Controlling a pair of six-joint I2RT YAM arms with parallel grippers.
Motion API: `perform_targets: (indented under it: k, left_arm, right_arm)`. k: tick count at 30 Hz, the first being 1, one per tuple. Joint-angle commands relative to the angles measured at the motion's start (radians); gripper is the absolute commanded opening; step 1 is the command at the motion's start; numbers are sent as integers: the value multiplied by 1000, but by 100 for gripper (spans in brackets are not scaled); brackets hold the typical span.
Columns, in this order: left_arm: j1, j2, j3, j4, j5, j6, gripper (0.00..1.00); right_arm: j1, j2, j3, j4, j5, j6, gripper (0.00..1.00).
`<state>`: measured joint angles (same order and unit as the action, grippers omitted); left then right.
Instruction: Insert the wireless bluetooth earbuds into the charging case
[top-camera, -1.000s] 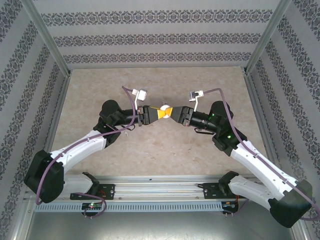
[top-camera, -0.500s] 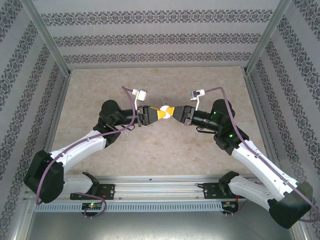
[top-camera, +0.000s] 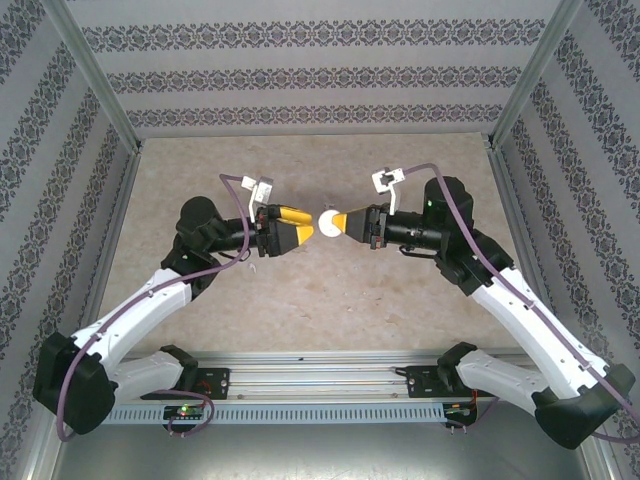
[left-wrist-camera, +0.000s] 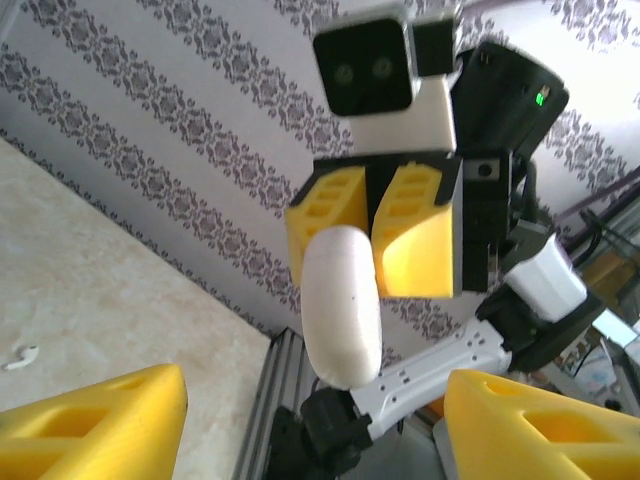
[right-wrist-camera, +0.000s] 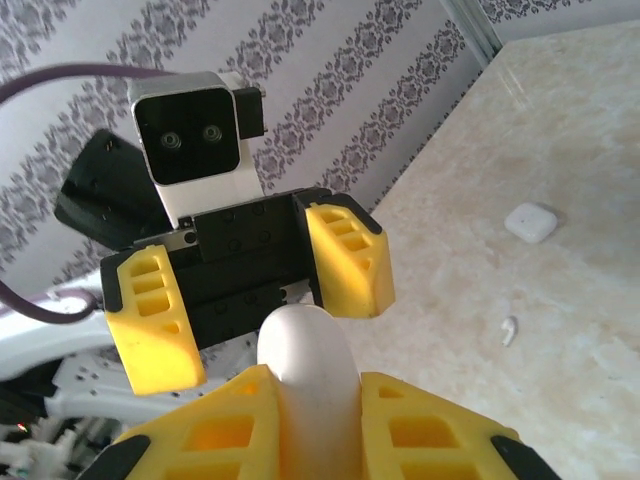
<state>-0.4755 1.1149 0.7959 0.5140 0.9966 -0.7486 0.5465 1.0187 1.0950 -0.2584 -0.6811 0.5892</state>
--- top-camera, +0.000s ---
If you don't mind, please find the white round disc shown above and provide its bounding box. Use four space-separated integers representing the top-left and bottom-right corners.
317 209 347 239

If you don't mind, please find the aluminium mounting rail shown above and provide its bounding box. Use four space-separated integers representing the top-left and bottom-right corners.
119 349 539 402

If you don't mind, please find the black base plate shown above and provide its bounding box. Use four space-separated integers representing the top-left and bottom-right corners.
404 364 497 400
192 367 232 400

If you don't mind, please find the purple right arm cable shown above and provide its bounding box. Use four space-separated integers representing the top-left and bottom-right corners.
403 162 640 444

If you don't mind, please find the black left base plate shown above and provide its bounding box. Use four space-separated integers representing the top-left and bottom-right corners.
192 367 232 400

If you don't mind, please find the circuit board with green light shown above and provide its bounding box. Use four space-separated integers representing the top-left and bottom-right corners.
164 404 204 420

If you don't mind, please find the short purple cable loop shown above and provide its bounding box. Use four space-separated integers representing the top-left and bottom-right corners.
167 392 216 437

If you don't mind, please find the grey metal base panel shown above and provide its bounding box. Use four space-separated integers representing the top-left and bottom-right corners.
49 419 616 480

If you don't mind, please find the slotted grey cable duct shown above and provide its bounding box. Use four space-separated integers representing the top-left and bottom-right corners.
107 402 481 425

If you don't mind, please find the aluminium frame post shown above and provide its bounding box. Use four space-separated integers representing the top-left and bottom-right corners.
47 0 144 154
489 0 586 149

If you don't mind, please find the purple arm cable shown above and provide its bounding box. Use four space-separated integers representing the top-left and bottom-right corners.
403 162 640 444
55 172 251 444

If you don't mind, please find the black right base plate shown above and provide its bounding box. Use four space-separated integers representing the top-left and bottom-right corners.
404 364 497 400

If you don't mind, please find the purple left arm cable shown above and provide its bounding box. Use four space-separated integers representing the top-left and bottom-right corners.
55 172 251 444

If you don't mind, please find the aluminium side rail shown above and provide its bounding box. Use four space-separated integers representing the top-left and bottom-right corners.
487 142 566 361
72 144 146 361

